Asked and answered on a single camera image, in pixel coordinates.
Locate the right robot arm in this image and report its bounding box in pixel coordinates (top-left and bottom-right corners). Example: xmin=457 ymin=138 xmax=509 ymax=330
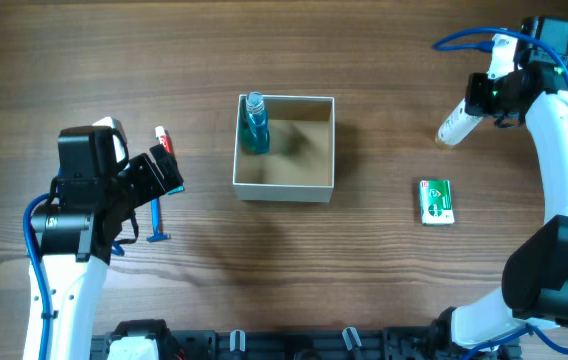
xmin=426 ymin=16 xmax=568 ymax=359

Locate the green soap box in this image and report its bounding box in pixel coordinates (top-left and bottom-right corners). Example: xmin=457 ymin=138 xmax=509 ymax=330
xmin=418 ymin=179 xmax=455 ymax=225

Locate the red green toothpaste tube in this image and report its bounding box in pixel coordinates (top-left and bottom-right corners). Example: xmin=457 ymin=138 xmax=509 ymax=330
xmin=154 ymin=125 xmax=185 ymax=196

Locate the blue disposable razor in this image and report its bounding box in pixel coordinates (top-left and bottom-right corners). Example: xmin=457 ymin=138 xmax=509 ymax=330
xmin=147 ymin=199 xmax=170 ymax=242

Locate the white open cardboard box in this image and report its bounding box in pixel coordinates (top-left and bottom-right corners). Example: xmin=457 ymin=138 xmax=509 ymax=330
xmin=232 ymin=94 xmax=336 ymax=203

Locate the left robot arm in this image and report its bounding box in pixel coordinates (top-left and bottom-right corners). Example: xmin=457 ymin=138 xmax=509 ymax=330
xmin=23 ymin=125 xmax=183 ymax=359

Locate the left blue cable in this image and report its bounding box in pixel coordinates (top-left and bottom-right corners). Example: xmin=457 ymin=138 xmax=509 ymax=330
xmin=22 ymin=192 xmax=128 ymax=360

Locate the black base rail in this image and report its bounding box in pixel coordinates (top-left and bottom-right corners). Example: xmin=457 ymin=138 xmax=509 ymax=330
xmin=88 ymin=319 xmax=520 ymax=360

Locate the white lotion tube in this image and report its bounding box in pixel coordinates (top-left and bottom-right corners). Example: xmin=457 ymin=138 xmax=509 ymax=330
xmin=435 ymin=99 xmax=482 ymax=148

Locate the blue mouthwash bottle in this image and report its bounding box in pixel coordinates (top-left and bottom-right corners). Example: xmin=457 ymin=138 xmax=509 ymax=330
xmin=242 ymin=92 xmax=270 ymax=155

